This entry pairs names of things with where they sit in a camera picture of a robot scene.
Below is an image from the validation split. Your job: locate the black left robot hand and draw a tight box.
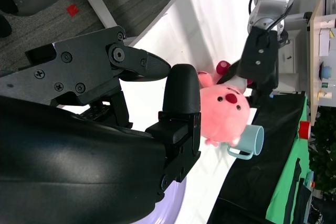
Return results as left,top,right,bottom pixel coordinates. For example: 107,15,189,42
220,28,280,106

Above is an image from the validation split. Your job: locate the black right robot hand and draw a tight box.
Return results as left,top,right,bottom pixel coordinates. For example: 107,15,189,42
0,26,202,224

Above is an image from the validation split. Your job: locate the pink plush beaver doll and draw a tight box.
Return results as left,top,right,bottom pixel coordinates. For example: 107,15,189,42
196,60,253,146

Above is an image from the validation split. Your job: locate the lavender plastic plate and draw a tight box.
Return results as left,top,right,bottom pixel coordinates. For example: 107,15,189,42
149,176,187,224

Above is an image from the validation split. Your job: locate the white cabinet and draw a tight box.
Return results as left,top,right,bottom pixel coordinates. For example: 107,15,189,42
275,11,313,93

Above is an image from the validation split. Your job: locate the beige wooden shelf board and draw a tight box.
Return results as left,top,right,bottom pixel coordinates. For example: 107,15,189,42
307,0,336,122

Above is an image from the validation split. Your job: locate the blue bowl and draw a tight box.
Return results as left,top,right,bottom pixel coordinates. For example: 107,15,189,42
319,61,333,80

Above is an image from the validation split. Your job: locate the teal plastic mug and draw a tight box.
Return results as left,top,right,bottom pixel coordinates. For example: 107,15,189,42
226,123,265,161

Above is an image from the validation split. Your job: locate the green cloth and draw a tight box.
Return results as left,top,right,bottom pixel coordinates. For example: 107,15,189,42
265,98,316,224

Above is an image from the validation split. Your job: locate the black backdrop cloth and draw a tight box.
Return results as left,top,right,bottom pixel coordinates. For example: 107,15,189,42
207,95,308,224

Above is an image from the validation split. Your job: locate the red floor marker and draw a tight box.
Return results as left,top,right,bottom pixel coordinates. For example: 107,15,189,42
66,5,80,17

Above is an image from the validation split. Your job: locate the white table leg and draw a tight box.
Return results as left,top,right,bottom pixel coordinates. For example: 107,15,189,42
85,0,116,29

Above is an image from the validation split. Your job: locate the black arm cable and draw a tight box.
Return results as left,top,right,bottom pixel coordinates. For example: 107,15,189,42
247,0,258,17

